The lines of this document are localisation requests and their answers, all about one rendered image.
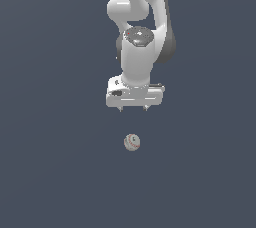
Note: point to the white baseball with red stitching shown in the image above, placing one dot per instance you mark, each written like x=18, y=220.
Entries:
x=132, y=142

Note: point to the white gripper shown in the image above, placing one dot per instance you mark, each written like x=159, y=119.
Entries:
x=133, y=97

